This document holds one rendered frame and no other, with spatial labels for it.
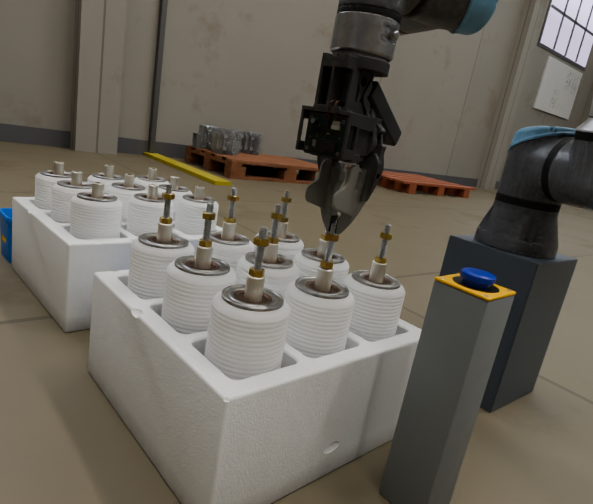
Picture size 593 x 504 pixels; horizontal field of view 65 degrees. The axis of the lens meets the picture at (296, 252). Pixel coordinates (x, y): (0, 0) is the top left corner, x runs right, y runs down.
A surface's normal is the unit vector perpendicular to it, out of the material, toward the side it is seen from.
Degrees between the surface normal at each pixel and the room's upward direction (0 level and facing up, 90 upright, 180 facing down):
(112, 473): 0
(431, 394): 90
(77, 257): 90
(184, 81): 90
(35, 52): 90
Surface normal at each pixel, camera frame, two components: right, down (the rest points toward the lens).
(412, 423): -0.74, 0.05
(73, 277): 0.67, 0.30
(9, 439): 0.17, -0.95
